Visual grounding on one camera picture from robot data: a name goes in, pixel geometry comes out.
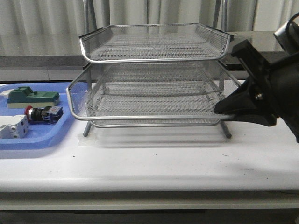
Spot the small white plastic part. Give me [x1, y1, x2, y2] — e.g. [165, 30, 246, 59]
[0, 89, 13, 100]

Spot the white circuit breaker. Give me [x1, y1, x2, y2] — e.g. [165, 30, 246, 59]
[0, 115, 29, 139]

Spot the grey background counter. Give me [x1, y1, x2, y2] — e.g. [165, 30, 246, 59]
[0, 31, 286, 84]

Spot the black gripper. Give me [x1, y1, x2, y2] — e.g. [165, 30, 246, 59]
[214, 40, 299, 141]

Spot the silver wire rack frame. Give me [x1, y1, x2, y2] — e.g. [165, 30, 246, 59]
[83, 0, 235, 139]

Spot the red emergency stop button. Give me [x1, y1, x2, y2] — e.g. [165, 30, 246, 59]
[24, 105, 64, 124]

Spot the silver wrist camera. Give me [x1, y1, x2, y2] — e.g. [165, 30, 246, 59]
[273, 21, 299, 55]

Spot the blue plastic tray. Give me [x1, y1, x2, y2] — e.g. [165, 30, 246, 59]
[0, 82, 75, 150]

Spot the green and cream switch block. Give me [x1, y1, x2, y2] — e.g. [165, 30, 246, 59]
[7, 86, 60, 109]

